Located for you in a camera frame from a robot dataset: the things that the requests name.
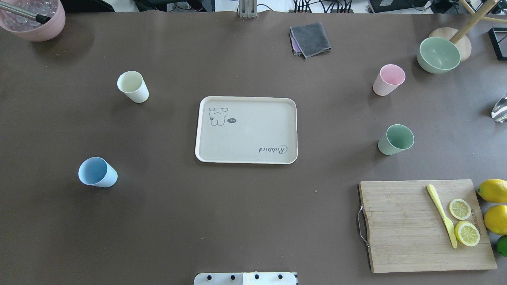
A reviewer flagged bamboo cutting board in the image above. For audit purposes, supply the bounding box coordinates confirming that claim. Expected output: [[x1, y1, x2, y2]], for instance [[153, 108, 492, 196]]
[[359, 180, 497, 274]]

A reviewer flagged lemon slice upper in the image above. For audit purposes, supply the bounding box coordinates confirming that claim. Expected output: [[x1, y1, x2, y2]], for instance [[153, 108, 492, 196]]
[[448, 198, 471, 220]]

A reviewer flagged whole lemon far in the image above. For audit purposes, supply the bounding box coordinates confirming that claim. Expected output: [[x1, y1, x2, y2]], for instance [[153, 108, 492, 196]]
[[477, 179, 507, 203]]

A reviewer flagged green cup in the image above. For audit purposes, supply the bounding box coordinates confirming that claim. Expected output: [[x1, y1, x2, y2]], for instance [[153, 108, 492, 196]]
[[378, 124, 414, 155]]

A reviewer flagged green lime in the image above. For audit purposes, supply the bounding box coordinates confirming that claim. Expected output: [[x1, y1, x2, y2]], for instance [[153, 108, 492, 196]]
[[496, 235, 507, 257]]

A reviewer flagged grey folded cloth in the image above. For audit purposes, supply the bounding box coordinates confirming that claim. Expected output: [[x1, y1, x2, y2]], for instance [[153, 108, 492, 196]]
[[289, 22, 331, 59]]

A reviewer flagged green bowl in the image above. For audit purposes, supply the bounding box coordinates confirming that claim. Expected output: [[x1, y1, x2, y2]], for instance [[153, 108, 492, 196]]
[[417, 37, 461, 74]]

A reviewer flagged lemon slice lower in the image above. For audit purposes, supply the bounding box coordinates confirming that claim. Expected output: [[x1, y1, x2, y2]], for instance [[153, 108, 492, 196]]
[[454, 220, 480, 247]]

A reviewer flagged pink cup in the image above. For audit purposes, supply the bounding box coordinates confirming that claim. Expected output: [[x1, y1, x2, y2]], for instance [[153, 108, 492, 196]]
[[372, 64, 406, 96]]

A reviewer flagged blue cup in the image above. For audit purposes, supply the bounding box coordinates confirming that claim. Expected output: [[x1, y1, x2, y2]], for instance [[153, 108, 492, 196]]
[[78, 157, 118, 188]]

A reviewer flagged whole lemon near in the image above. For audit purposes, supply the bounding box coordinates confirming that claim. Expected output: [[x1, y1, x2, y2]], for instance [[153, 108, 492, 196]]
[[484, 205, 507, 236]]

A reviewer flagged wooden cup stand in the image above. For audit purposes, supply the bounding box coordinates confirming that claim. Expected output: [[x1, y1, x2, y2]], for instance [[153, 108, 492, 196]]
[[428, 0, 507, 62]]

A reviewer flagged cream white cup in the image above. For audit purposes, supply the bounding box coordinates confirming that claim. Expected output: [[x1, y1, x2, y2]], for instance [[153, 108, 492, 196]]
[[116, 70, 149, 103]]

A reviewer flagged whole lemon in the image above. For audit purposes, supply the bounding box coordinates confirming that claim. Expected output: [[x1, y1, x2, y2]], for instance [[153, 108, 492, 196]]
[[477, 179, 507, 203], [484, 205, 507, 236]]

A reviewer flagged purple folded cloth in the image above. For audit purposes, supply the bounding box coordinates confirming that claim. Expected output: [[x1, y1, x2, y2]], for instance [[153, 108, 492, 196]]
[[289, 33, 302, 56]]

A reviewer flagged cream rabbit tray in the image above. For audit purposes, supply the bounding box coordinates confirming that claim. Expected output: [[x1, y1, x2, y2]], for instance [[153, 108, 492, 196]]
[[195, 96, 298, 165]]

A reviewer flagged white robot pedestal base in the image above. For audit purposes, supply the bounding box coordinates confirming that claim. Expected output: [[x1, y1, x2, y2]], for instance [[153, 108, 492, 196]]
[[194, 272, 298, 285]]

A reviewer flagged clear glass mug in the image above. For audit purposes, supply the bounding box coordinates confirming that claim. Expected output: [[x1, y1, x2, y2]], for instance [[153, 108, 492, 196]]
[[491, 94, 507, 123]]

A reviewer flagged metal muddler with black tip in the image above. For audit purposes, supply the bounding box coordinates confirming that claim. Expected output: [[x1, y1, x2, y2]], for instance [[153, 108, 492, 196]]
[[0, 1, 51, 24]]

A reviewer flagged yellow plastic knife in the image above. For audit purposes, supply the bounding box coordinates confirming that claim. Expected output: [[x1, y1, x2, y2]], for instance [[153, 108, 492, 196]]
[[426, 184, 457, 249]]

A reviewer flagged lemon slice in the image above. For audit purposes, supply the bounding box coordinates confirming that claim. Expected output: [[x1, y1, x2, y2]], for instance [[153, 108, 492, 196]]
[[454, 220, 480, 247], [448, 198, 471, 220]]

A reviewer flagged black frame tray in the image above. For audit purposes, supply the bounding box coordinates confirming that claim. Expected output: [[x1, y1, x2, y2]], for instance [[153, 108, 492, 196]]
[[488, 27, 507, 60]]

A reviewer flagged pink bowl with ice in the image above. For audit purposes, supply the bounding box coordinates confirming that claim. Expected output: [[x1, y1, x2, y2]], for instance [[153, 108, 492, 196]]
[[0, 0, 65, 42]]

